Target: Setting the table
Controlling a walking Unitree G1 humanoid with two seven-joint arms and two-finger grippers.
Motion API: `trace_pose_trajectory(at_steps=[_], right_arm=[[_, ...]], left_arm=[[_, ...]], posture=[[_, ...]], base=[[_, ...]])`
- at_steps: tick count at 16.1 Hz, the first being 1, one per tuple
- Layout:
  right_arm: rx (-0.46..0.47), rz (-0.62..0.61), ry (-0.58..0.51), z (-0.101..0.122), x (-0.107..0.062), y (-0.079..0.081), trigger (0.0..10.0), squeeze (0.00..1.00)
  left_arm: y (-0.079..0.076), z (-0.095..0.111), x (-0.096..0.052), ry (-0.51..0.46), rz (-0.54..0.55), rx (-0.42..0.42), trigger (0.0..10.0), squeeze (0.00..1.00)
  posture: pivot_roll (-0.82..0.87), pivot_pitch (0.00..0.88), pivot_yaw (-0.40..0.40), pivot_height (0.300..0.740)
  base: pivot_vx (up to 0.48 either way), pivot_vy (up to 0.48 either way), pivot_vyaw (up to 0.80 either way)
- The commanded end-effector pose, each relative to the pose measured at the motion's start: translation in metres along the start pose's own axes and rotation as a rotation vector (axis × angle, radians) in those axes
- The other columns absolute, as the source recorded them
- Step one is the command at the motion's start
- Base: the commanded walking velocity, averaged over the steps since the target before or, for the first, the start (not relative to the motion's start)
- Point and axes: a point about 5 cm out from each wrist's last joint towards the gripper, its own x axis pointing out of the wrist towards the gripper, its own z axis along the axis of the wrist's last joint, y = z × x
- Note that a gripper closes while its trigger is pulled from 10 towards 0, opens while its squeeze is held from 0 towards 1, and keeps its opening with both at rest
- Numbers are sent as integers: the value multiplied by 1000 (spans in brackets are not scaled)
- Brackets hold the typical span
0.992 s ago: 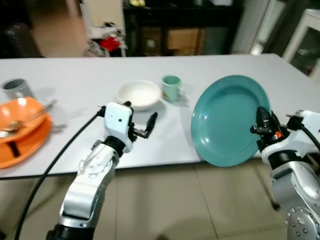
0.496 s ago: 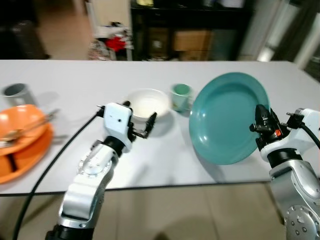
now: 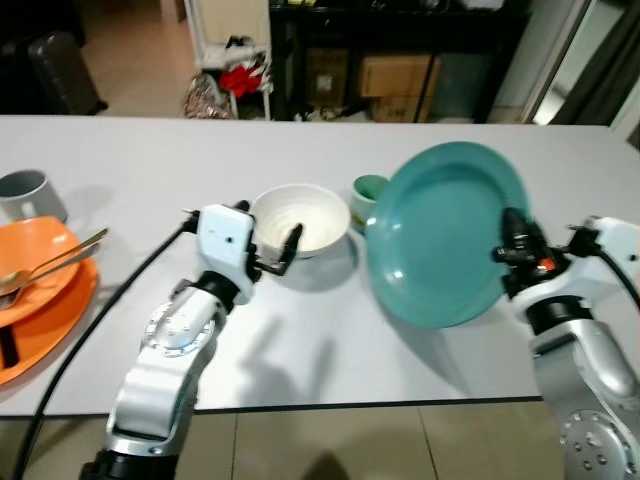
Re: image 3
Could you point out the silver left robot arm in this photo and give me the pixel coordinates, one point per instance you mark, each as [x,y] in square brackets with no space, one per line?
[165,370]

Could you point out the orange plate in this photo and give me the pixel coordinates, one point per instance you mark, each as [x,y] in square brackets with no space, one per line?
[45,300]

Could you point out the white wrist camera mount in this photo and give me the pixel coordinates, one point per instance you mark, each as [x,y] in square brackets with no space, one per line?
[225,240]
[612,250]

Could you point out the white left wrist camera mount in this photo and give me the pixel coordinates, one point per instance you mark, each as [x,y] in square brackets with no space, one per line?
[225,240]

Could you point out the grey ceramic mug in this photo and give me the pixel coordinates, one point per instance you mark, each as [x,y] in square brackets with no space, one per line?
[30,197]

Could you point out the white metal laundry rack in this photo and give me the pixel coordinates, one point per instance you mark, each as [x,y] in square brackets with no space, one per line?
[262,40]

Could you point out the black desk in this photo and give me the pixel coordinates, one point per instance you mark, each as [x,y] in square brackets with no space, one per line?
[400,20]

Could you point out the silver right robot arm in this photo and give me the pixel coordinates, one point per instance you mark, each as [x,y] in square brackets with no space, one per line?
[585,370]

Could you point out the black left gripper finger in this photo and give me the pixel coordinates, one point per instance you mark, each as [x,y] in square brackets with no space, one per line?
[242,206]
[293,245]

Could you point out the white ceramic bowl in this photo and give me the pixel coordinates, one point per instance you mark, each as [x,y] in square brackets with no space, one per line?
[300,222]

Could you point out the teal round plate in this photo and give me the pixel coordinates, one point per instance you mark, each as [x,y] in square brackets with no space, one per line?
[440,240]

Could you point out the red cloth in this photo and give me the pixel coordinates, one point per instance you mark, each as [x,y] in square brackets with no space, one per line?
[240,79]

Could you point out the gold metal fork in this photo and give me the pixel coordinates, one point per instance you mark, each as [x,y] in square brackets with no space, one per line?
[50,275]

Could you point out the patterned fabric bag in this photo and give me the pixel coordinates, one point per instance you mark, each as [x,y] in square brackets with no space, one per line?
[205,100]

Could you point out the gold metal spoon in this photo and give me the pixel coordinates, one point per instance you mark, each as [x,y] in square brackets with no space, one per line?
[60,256]

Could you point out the grey sliding door frame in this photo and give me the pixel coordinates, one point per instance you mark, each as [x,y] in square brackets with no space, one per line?
[562,65]

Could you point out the green ceramic cup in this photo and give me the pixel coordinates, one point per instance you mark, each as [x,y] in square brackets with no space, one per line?
[367,195]

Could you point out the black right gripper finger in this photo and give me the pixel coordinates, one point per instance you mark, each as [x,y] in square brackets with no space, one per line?
[516,228]

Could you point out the brown cardboard box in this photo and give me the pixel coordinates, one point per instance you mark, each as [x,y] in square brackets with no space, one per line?
[398,88]
[326,80]

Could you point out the dark hard-shell suitcase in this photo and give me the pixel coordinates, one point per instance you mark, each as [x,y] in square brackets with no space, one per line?
[62,72]

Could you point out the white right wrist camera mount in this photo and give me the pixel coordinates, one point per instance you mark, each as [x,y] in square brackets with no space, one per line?
[612,250]

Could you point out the dark grey curtain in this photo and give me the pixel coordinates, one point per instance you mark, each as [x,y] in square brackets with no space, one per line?
[610,60]

